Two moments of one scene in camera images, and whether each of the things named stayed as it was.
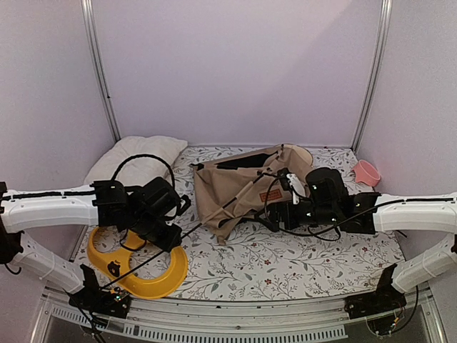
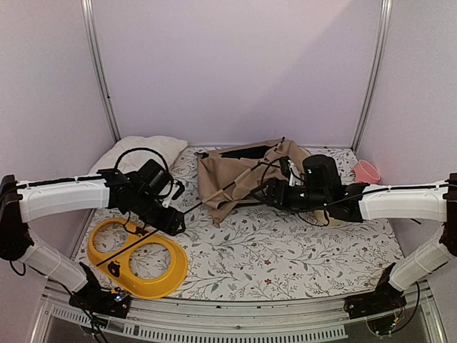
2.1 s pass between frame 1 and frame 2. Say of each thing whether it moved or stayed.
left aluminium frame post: stayed
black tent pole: moved
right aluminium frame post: stayed
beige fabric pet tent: moved
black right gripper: moved
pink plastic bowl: stayed
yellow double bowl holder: stayed
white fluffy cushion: stayed
